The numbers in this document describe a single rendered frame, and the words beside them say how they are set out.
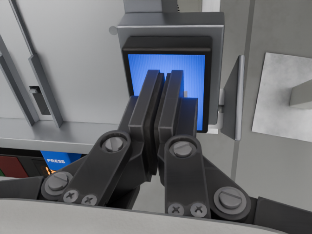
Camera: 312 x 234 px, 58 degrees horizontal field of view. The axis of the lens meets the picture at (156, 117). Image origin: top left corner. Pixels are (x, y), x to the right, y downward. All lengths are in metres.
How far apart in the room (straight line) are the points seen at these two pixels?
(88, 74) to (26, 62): 0.04
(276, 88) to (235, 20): 0.25
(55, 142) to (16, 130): 0.04
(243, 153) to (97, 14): 0.81
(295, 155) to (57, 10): 0.87
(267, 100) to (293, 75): 0.11
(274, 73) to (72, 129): 0.80
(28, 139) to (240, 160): 0.78
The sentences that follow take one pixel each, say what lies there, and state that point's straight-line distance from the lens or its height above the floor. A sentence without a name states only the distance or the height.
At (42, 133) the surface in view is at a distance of 0.23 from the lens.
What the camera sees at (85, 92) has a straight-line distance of 0.21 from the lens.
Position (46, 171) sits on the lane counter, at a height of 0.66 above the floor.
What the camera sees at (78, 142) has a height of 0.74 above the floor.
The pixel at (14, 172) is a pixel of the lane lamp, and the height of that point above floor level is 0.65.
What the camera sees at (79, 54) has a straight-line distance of 0.19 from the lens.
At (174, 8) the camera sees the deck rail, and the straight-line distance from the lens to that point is 0.20.
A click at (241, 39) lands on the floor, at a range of 0.97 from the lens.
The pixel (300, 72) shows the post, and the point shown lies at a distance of 0.97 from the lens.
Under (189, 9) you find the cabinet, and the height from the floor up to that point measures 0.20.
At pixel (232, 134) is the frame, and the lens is 0.18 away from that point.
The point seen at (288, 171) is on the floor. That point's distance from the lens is 0.97.
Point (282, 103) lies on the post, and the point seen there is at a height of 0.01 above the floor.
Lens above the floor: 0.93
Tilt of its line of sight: 80 degrees down
